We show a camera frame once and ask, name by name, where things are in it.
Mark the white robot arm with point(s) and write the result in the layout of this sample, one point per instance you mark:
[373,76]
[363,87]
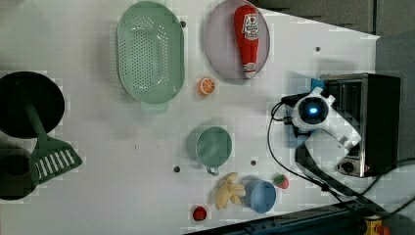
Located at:
[326,127]

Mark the green mug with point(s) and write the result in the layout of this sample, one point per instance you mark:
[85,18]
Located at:
[213,148]

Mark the grey round plate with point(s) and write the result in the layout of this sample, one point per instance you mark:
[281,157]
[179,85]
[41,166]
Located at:
[221,41]

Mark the blue cup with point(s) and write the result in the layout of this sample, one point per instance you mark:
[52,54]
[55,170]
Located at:
[260,196]

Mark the small red apple toy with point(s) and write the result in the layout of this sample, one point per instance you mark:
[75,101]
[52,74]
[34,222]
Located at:
[199,214]

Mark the red strawberry toy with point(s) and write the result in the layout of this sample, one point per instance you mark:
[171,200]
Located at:
[281,181]

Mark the green oval colander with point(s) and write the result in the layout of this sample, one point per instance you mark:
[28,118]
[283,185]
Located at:
[150,55]

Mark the red ketchup bottle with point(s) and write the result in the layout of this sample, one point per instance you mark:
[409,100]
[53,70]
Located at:
[246,27]

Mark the green slotted spatula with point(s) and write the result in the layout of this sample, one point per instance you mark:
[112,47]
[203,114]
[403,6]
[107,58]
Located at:
[50,157]

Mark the large black cylinder holder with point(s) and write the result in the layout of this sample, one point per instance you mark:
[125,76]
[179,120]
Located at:
[21,88]

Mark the small black cylinder holder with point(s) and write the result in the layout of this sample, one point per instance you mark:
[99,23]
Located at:
[15,176]

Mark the dark blue table frame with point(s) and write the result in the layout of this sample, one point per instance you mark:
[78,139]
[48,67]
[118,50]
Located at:
[338,219]

